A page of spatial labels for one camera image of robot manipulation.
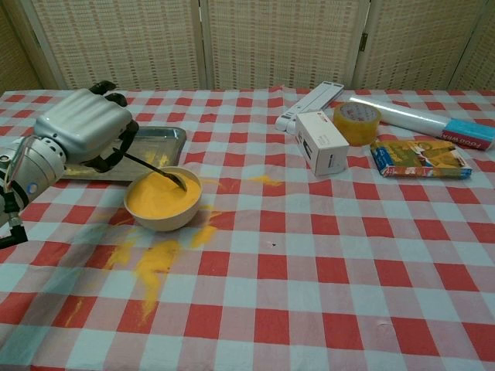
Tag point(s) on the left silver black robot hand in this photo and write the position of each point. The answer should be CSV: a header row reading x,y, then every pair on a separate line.
x,y
83,123

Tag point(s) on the dark metal spoon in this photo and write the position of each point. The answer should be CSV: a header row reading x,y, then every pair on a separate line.
x,y
178,181

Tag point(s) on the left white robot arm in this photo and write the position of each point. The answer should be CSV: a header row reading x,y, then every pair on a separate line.
x,y
35,170

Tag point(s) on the yellow bowl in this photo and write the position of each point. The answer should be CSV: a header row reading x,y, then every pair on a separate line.
x,y
162,216

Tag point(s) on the yellow powder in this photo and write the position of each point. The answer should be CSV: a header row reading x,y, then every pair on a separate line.
x,y
154,263

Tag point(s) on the rectangular metal tray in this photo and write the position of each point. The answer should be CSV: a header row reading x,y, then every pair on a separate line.
x,y
162,143

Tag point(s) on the bamboo folding screen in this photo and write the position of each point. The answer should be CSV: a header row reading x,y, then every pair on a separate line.
x,y
135,38

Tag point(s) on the white folding stand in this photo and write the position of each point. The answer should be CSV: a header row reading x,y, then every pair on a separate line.
x,y
313,100

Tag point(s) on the small white cardboard box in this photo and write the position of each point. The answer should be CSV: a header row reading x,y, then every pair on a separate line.
x,y
321,131

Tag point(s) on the red white checkered tablecloth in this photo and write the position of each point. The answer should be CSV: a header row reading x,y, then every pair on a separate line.
x,y
309,270

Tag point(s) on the clear packing tape roll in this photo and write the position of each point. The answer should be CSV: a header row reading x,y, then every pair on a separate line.
x,y
356,133

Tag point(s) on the white cling film roll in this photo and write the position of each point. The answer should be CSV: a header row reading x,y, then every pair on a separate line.
x,y
410,116

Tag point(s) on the orange blue snack packet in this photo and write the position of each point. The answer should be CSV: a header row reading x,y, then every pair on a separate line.
x,y
417,158

